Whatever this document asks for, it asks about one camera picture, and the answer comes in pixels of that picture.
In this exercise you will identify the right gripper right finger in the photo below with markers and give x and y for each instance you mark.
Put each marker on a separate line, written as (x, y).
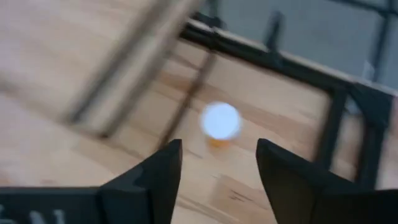
(295, 186)

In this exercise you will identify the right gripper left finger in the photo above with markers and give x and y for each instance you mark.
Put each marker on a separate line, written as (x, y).
(149, 193)

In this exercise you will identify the large orange medicine bottle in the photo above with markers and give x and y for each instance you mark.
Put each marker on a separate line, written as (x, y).
(220, 121)

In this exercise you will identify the black table frame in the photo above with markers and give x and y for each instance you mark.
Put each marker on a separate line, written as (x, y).
(371, 105)

